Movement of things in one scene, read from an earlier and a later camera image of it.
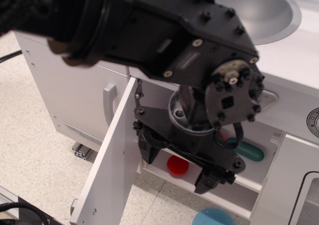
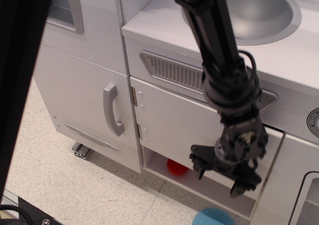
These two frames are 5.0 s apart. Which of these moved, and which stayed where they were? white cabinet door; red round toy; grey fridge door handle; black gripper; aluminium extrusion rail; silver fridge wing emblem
Moved: white cabinet door; black gripper
Stayed: red round toy; aluminium extrusion rail; silver fridge wing emblem; grey fridge door handle
